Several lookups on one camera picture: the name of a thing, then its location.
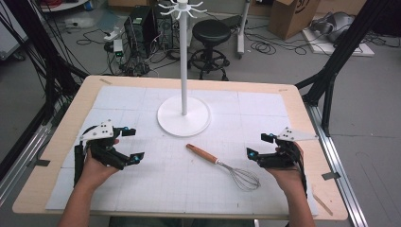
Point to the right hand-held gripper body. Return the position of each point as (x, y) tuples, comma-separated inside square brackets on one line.
[(291, 135)]

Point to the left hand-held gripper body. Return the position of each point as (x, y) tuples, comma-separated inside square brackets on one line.
[(100, 130)]

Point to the person's left hand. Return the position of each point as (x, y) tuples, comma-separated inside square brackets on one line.
[(94, 171)]

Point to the person's right hand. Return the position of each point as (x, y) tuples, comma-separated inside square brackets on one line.
[(290, 179)]

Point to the white grid mat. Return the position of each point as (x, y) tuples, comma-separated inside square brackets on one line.
[(176, 189)]

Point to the grey tape piece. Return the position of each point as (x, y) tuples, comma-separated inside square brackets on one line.
[(331, 176), (42, 163)]

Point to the white hook rack stand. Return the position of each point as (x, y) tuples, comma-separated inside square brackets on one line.
[(183, 116)]

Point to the thin wooden stick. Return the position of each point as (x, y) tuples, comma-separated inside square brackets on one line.
[(323, 205)]

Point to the small white box device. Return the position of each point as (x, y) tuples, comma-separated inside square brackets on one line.
[(118, 46)]

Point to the white power strip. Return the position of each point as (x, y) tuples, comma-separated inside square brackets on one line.
[(113, 34)]

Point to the black computer tower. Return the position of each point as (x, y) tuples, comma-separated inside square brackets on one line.
[(138, 28), (166, 30)]

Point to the white flat board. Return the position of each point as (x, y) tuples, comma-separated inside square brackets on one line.
[(356, 50)]

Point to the white metal stand leg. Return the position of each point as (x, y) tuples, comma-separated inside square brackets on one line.
[(241, 34)]

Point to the brown cardboard box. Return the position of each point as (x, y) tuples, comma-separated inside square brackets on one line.
[(291, 17)]

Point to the grey device on board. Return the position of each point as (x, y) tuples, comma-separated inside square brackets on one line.
[(334, 25)]

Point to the black round stool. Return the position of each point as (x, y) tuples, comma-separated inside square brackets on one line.
[(211, 31)]

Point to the white round table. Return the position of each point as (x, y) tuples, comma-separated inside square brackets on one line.
[(63, 5)]

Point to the white cabinet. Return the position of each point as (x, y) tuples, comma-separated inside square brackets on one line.
[(11, 31)]

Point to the aluminium rail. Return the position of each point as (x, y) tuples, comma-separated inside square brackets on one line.
[(19, 167), (340, 176)]

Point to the black metal frame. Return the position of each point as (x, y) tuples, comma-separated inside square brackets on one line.
[(343, 53), (47, 63)]

